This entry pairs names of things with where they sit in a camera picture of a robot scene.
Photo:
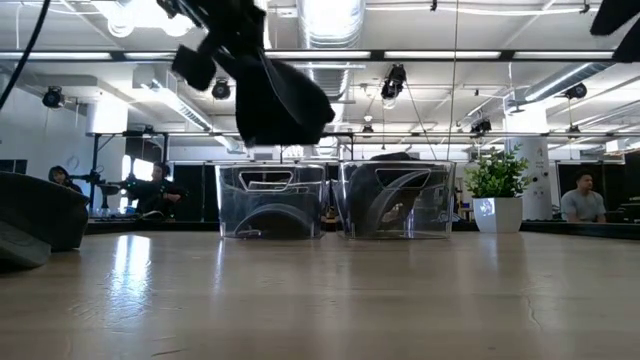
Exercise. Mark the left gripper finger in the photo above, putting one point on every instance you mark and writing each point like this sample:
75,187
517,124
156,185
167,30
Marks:
194,67

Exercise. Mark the blue-grey cap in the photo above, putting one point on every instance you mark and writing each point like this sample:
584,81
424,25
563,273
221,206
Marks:
40,215
280,105

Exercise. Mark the dark grey cap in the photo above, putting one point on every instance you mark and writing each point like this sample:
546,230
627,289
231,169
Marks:
365,195

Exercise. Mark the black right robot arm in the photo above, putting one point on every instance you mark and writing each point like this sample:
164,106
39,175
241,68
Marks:
617,15

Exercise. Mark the black ceiling spotlight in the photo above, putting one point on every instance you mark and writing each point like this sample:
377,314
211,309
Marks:
393,80
481,125
575,91
52,96
221,89

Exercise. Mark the black partition panel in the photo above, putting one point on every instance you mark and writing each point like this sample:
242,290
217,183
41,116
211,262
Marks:
197,192

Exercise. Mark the person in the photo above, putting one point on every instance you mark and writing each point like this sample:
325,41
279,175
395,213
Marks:
62,177
160,195
582,200

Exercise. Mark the clear plastic bin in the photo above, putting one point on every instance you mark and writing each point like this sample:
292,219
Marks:
442,210
230,200

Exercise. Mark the dark monitor screen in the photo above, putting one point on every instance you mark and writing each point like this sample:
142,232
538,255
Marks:
12,166

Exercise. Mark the green plant in white pot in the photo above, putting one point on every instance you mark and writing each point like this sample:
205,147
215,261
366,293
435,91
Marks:
497,212

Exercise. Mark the silver ventilation duct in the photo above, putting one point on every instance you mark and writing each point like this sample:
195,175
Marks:
330,25

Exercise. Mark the black background station frame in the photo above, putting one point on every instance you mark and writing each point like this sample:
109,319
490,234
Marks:
95,165

